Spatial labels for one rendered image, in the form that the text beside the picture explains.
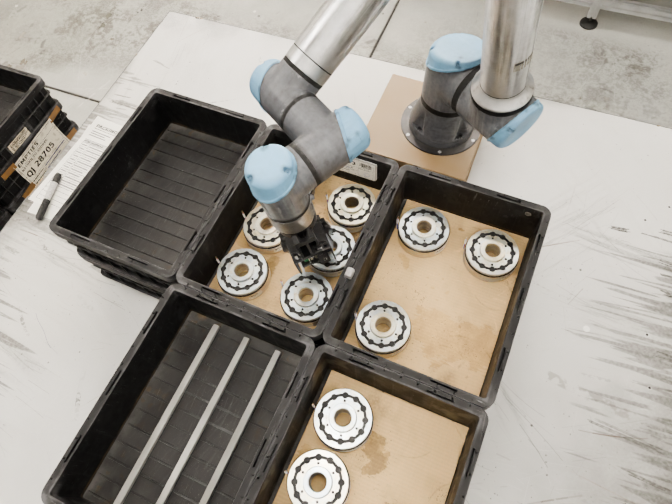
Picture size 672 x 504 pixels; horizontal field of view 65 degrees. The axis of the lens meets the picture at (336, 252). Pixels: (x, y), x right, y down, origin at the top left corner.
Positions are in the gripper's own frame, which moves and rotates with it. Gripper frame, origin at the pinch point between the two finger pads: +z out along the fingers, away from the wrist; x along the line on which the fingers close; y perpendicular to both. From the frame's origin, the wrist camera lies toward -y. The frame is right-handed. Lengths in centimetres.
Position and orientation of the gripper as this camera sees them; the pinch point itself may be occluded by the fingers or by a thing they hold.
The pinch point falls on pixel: (315, 253)
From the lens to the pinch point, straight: 106.1
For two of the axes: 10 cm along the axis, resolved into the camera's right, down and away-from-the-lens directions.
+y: 3.6, 8.2, -4.5
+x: 9.1, -4.1, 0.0
